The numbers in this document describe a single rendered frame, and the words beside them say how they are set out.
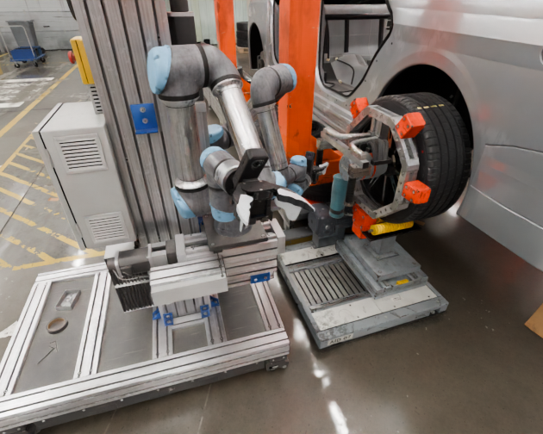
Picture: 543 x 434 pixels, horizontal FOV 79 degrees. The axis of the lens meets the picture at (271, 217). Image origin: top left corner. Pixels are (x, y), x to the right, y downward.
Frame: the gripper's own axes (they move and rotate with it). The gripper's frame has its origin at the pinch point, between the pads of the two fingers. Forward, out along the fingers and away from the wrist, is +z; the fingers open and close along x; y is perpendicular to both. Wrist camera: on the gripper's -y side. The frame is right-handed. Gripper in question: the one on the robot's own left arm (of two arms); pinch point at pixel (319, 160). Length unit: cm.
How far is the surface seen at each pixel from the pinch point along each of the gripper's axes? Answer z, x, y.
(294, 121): 15.3, -21.8, -13.8
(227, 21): 155, -155, -53
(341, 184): 1.4, 13.8, 12.1
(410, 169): -15, 47, -12
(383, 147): -16.1, 33.7, -19.5
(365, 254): 8, 33, 60
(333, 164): 35.5, -1.6, 17.0
